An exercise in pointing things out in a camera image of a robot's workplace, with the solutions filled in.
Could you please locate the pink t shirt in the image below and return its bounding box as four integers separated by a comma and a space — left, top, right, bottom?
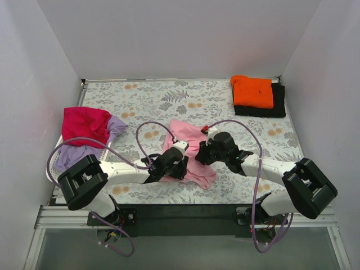
160, 120, 217, 189

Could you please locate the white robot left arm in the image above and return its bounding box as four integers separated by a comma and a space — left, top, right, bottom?
57, 147, 188, 225

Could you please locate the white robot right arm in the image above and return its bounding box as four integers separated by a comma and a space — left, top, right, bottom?
195, 132, 338, 224

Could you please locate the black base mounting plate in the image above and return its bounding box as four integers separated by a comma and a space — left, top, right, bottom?
87, 204, 282, 240

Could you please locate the orange folded t shirt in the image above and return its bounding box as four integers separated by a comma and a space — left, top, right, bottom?
230, 75, 274, 109

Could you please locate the black folded t shirt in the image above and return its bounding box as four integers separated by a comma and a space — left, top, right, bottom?
233, 83, 286, 118

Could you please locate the red t shirt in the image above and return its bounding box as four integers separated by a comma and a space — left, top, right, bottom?
61, 107, 111, 145

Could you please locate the lavender t shirt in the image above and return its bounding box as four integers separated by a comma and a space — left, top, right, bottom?
52, 115, 128, 173

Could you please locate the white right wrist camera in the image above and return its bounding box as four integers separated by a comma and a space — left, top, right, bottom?
201, 126, 218, 145

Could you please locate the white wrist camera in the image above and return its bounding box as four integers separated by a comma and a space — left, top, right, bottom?
201, 126, 218, 145
172, 140, 189, 156

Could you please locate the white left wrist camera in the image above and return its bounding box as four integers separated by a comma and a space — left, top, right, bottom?
172, 140, 189, 156

